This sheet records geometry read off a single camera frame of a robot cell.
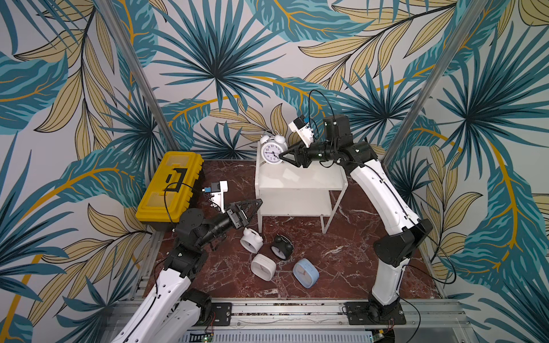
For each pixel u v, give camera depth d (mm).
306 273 761
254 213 798
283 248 818
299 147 620
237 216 559
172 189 861
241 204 679
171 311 469
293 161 662
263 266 766
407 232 462
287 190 681
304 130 618
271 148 690
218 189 585
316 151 618
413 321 732
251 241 819
